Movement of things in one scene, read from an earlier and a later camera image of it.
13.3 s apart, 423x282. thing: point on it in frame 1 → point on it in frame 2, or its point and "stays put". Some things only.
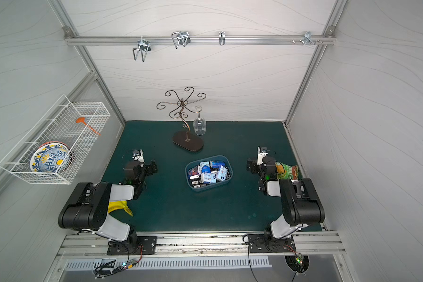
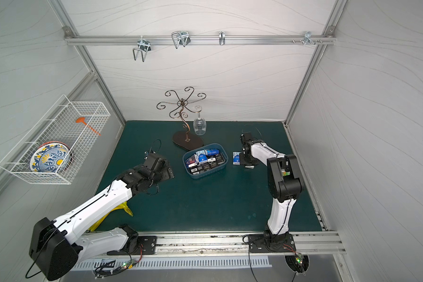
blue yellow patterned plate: x=51 y=157 stays put
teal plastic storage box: x=221 y=158 → x=205 y=160
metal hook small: x=222 y=37 stays put
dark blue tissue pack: x=216 y=164 → x=212 y=152
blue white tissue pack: x=208 y=178 → x=201 y=156
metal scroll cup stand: x=182 y=138 stays put
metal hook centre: x=180 y=37 stays put
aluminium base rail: x=200 y=246 stays put
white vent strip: x=101 y=265 stays put
